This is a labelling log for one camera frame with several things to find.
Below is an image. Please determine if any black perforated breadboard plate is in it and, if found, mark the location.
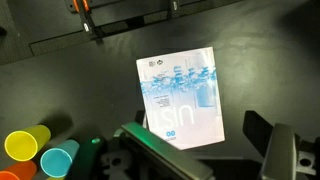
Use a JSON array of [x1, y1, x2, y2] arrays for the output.
[[0, 0, 101, 66]]

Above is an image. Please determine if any blue plastic cup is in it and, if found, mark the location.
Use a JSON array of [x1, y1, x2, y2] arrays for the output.
[[39, 139, 81, 179]]

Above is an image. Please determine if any yellow plastic cup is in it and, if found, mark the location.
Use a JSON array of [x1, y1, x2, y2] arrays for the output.
[[3, 124, 52, 163]]

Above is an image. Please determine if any white blue UIST book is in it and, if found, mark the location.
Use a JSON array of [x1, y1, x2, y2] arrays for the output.
[[135, 46, 226, 151]]

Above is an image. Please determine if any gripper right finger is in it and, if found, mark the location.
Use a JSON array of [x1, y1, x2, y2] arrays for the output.
[[242, 110, 298, 180]]

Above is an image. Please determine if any black orange spring clamp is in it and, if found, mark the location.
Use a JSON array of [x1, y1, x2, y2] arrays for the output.
[[64, 0, 105, 45]]

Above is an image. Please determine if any orange plastic cup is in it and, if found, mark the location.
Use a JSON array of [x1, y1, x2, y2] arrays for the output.
[[0, 160, 38, 180]]

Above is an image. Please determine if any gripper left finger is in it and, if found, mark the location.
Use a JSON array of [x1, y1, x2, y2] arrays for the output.
[[121, 110, 214, 180]]

